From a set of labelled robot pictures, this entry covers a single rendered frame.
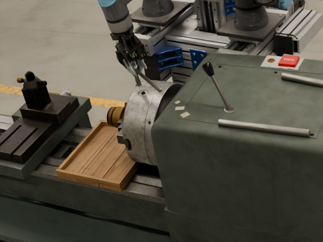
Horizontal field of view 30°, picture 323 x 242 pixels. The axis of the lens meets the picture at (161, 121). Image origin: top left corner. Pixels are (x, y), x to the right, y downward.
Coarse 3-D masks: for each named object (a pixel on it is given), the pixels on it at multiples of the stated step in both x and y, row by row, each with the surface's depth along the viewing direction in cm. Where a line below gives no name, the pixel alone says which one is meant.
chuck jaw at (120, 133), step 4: (120, 120) 227; (120, 124) 224; (120, 128) 222; (120, 132) 219; (120, 136) 218; (120, 140) 219; (124, 140) 216; (128, 140) 215; (124, 144) 219; (128, 144) 216
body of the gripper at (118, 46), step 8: (128, 32) 187; (120, 40) 192; (128, 40) 188; (136, 40) 191; (120, 48) 190; (128, 48) 187; (136, 48) 188; (144, 48) 190; (128, 56) 191; (136, 56) 191; (144, 56) 192; (128, 64) 190
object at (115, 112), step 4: (112, 108) 231; (116, 108) 230; (120, 108) 230; (108, 112) 231; (112, 112) 230; (116, 112) 228; (120, 112) 227; (108, 116) 230; (112, 116) 229; (116, 116) 228; (120, 116) 227; (108, 120) 230; (112, 120) 229; (116, 120) 228; (112, 124) 232; (116, 124) 229
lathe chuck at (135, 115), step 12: (144, 84) 219; (156, 84) 218; (132, 96) 215; (144, 96) 213; (132, 108) 212; (144, 108) 211; (132, 120) 212; (144, 120) 209; (132, 132) 212; (144, 132) 210; (132, 144) 214; (144, 144) 211; (132, 156) 219; (144, 156) 215
